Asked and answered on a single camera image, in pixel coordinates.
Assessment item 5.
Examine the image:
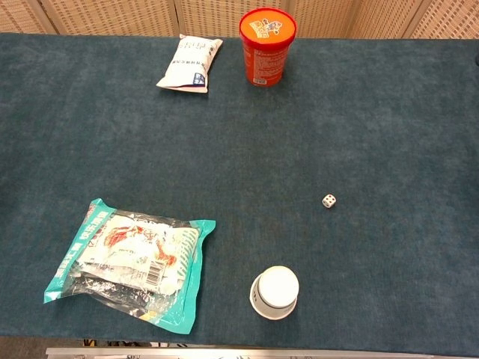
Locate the dark teal table cloth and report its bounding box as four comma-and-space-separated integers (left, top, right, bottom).
0, 32, 479, 357

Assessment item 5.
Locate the white paper cup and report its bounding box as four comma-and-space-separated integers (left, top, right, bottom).
248, 265, 301, 321

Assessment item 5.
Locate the white milk pouch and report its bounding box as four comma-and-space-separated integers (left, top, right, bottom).
155, 33, 225, 94

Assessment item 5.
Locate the orange lidded snack cup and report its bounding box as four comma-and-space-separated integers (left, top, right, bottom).
239, 7, 299, 88

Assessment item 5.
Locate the teal instant noodle packet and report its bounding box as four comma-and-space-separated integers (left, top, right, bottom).
43, 197, 217, 336

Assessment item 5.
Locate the beige woven folding screen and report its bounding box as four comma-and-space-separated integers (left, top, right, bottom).
0, 0, 479, 40

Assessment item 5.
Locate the aluminium frame rail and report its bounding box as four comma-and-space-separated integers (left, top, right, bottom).
45, 346, 479, 359

